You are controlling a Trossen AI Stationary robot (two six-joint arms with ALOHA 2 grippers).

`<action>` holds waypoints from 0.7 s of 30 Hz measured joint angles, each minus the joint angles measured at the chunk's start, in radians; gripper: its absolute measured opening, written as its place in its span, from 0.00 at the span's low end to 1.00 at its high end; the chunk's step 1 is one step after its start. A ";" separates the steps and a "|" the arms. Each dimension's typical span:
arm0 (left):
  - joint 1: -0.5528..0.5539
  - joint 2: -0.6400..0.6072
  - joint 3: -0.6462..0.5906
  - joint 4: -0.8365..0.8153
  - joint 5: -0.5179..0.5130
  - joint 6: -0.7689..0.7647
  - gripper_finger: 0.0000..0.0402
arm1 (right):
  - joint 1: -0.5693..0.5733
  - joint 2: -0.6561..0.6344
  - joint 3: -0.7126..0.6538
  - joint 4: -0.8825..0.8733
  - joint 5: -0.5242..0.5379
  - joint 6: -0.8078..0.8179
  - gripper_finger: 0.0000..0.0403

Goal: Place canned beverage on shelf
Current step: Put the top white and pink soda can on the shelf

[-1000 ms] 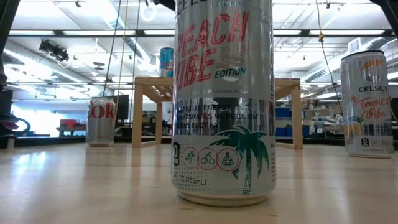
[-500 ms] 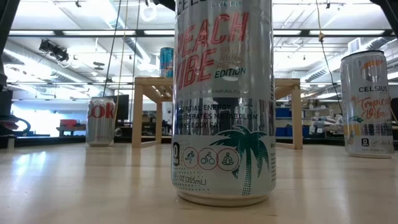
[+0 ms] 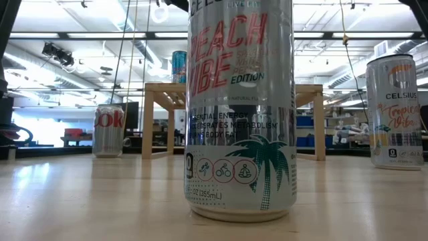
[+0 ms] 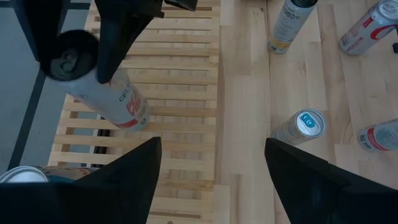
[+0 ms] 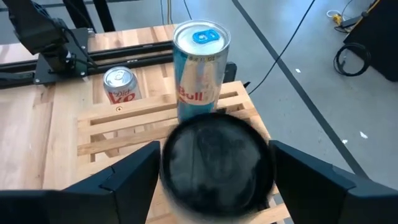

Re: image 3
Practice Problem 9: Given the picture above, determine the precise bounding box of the black hanging cable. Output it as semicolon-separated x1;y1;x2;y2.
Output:
108;0;132;101

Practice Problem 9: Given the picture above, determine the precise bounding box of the silver Diet Coke can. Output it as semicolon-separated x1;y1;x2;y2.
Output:
92;103;125;159

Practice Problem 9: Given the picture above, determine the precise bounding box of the Celsius Peach Vibe can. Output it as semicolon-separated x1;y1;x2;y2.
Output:
183;0;298;224

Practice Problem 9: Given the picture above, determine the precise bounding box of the cluttered workbench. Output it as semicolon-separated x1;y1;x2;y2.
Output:
334;122;372;148

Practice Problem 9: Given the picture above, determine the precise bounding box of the black monitor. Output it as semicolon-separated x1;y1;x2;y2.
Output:
116;102;140;131

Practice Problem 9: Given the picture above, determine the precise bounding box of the silver ceiling ventilation duct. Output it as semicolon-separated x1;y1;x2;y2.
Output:
0;42;124;104

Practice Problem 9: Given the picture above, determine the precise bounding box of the white hanging ring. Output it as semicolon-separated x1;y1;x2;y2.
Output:
150;2;169;24

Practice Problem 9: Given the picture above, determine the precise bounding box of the white ceiling vent box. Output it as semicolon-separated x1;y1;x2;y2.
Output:
373;39;389;58

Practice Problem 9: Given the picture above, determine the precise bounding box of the black aluminium table frame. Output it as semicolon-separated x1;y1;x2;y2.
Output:
0;144;428;162

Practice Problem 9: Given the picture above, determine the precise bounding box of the Celsius Tropical Vibe can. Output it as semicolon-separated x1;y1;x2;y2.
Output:
365;53;425;171

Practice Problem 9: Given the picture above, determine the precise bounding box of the red storage bin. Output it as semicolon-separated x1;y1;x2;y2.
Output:
64;128;94;141

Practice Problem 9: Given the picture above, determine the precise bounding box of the wooden slatted shelf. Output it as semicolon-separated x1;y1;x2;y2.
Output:
141;82;326;161

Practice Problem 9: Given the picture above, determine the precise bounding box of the black ceiling beam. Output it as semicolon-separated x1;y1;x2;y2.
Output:
9;31;425;40

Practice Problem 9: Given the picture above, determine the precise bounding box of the blue storage bin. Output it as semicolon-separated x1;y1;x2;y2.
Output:
296;115;315;127
296;136;334;149

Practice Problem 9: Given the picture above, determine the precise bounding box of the black ceiling camera rig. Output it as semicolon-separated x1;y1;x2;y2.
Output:
41;42;75;68

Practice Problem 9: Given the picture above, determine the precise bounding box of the blue silver Red Bull can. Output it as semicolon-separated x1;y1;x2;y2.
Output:
171;50;188;84

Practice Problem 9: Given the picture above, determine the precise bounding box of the yellow black hanging cord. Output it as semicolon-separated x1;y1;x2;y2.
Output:
339;0;370;125

